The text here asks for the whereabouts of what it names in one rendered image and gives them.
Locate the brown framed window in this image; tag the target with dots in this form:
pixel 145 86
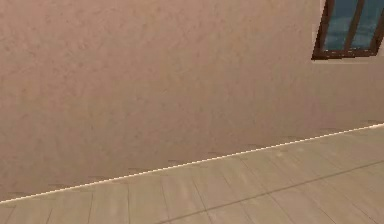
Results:
pixel 354 26

